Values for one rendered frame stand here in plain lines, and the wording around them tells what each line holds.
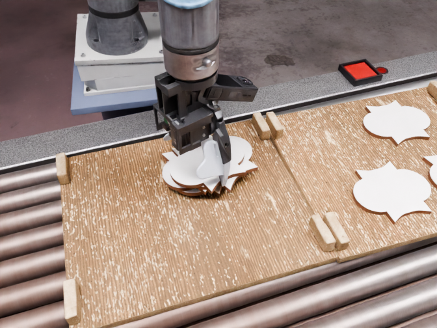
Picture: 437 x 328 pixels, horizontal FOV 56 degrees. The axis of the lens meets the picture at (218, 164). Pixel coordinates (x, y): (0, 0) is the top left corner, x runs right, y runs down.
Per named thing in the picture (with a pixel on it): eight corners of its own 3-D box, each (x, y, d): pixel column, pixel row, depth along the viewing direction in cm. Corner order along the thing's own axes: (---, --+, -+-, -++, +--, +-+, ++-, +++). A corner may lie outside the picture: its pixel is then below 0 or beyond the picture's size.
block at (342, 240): (320, 222, 69) (323, 212, 67) (330, 219, 69) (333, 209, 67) (337, 252, 65) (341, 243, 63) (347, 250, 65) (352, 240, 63)
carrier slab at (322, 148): (261, 123, 89) (262, 118, 87) (426, 91, 96) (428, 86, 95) (337, 263, 66) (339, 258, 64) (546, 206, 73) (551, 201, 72)
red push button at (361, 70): (342, 70, 103) (343, 66, 102) (363, 66, 104) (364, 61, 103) (354, 84, 99) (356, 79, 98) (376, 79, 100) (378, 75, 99)
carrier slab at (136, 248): (60, 164, 80) (58, 159, 79) (257, 123, 89) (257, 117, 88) (72, 340, 57) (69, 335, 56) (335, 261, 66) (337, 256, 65)
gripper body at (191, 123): (156, 131, 66) (146, 68, 57) (200, 111, 70) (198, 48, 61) (181, 159, 62) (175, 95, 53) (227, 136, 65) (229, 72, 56)
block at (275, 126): (264, 121, 87) (265, 111, 85) (272, 120, 87) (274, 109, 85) (274, 140, 83) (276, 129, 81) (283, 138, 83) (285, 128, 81)
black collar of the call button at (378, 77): (337, 69, 103) (339, 64, 102) (363, 64, 105) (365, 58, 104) (354, 86, 98) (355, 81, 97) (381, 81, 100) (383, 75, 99)
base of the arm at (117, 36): (88, 24, 107) (82, -14, 100) (147, 23, 110) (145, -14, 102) (84, 56, 97) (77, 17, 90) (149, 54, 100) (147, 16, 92)
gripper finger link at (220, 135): (212, 161, 68) (196, 112, 64) (220, 156, 68) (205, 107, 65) (227, 167, 64) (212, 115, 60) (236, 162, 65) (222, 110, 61)
